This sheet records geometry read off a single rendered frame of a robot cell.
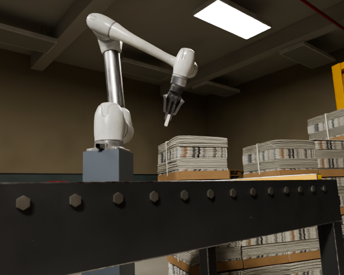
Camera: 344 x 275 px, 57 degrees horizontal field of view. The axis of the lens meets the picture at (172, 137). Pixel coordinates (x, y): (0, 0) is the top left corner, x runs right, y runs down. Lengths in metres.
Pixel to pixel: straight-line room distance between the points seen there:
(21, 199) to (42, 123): 7.89
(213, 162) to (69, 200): 1.30
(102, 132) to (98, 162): 0.16
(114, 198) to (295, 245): 1.59
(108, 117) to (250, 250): 1.02
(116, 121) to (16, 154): 6.44
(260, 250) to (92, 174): 0.97
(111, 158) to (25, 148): 6.55
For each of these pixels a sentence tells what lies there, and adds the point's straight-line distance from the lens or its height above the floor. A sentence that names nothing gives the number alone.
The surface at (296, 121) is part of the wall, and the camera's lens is 9.44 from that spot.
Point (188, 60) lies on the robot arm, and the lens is 1.76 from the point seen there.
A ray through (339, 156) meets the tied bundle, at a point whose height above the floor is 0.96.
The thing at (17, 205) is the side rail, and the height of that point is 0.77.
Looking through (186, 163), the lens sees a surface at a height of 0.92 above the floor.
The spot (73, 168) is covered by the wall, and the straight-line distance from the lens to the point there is 8.41.
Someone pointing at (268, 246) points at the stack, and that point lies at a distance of 1.87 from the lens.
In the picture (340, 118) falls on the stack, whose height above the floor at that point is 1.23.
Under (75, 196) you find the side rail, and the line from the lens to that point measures 0.44.
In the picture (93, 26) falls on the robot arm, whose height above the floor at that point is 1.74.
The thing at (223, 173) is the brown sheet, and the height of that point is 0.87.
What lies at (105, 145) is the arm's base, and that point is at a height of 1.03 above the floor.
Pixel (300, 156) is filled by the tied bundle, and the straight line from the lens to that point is 2.03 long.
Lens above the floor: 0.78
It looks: 10 degrees up
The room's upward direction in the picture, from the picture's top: 2 degrees counter-clockwise
